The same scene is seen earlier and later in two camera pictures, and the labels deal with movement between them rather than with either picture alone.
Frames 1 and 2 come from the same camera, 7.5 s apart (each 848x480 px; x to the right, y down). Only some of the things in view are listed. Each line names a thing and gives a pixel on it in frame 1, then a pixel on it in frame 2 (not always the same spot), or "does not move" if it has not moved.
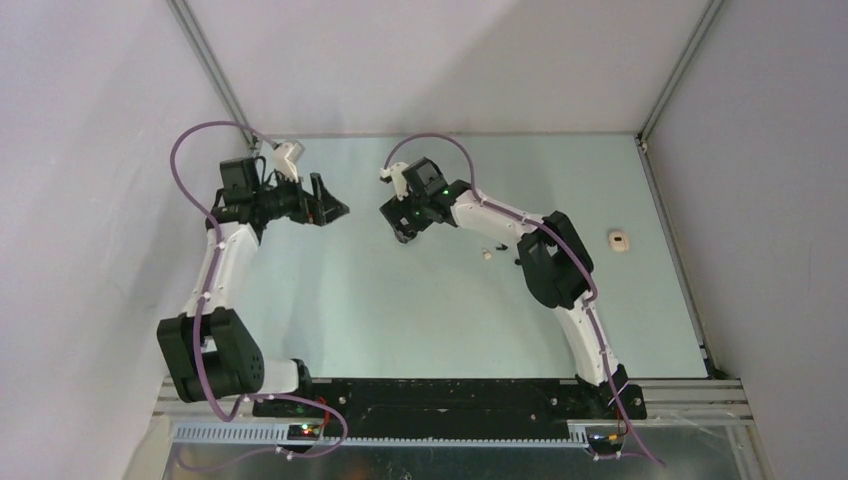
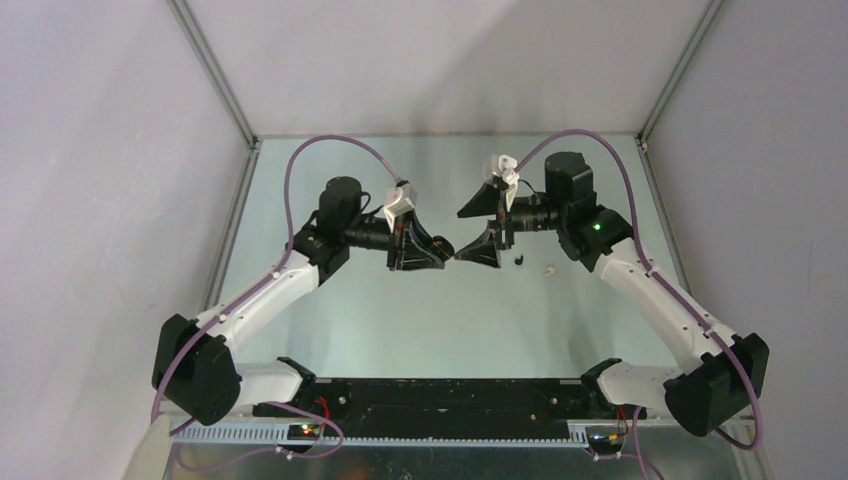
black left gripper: x=327 y=208 → x=411 y=246
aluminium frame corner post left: x=209 y=59 does not move
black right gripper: x=395 y=211 → x=489 y=200
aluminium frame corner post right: x=678 y=69 does not move
